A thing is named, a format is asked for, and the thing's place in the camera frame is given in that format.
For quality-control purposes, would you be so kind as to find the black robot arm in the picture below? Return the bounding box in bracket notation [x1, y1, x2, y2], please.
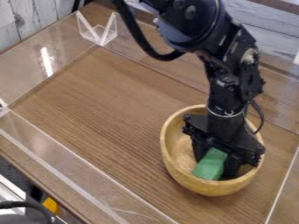
[139, 0, 266, 179]

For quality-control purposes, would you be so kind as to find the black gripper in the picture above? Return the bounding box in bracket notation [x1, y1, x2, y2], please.
[182, 113, 266, 179]

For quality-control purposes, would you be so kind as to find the clear acrylic corner bracket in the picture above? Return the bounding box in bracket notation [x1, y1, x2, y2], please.
[76, 11, 118, 46]

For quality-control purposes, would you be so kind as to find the green rectangular block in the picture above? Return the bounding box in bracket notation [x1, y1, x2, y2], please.
[191, 147, 228, 180]

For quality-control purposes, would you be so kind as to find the brown wooden bowl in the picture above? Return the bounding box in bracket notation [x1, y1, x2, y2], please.
[160, 104, 264, 197]

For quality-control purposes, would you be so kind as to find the yellow and black device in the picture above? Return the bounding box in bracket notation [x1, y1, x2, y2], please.
[23, 186, 80, 224]

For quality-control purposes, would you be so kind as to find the clear acrylic enclosure wall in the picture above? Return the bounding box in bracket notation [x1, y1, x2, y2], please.
[0, 99, 178, 224]

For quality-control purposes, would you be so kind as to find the black cable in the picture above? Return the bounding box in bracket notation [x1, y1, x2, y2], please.
[111, 0, 187, 62]

